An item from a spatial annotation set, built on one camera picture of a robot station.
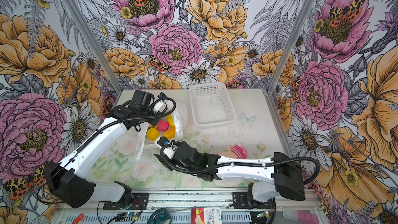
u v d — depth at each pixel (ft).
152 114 2.18
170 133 3.08
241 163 1.53
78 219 2.30
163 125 3.16
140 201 2.43
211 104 3.67
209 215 2.21
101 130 1.56
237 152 2.73
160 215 2.08
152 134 2.99
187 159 1.65
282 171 1.55
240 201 2.43
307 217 2.26
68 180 1.26
